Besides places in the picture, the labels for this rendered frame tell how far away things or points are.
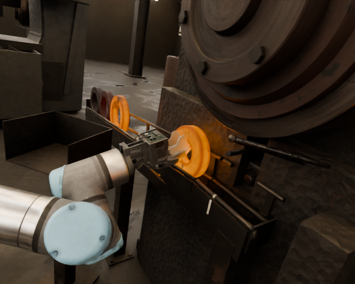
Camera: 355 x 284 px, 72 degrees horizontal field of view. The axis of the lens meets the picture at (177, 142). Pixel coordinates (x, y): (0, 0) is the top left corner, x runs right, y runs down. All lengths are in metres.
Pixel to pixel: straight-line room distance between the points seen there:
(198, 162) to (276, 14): 0.41
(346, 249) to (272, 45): 0.31
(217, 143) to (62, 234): 0.46
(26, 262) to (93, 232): 1.03
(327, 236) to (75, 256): 0.37
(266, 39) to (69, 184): 0.46
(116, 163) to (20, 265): 0.93
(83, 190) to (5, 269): 0.90
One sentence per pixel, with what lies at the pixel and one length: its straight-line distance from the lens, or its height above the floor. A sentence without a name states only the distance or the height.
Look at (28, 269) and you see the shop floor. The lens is 1.40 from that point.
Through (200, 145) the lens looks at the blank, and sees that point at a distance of 0.66.
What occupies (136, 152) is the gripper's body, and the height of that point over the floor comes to 0.77.
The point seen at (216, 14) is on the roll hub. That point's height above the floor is 1.08.
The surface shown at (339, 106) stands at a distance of 0.42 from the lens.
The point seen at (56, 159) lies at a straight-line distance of 0.94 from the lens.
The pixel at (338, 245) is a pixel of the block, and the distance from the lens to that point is 0.45.
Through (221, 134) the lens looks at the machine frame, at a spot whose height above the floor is 0.82.
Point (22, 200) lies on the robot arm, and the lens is 0.47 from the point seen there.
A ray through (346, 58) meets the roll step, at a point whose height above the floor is 1.05.
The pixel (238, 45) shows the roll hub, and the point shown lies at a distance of 0.43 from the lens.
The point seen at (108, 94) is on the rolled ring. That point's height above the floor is 0.74.
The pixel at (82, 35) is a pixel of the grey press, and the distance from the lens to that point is 3.35.
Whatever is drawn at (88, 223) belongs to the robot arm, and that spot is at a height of 0.75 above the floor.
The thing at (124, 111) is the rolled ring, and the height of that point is 0.72.
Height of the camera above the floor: 1.02
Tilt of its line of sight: 21 degrees down
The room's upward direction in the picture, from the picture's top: 10 degrees clockwise
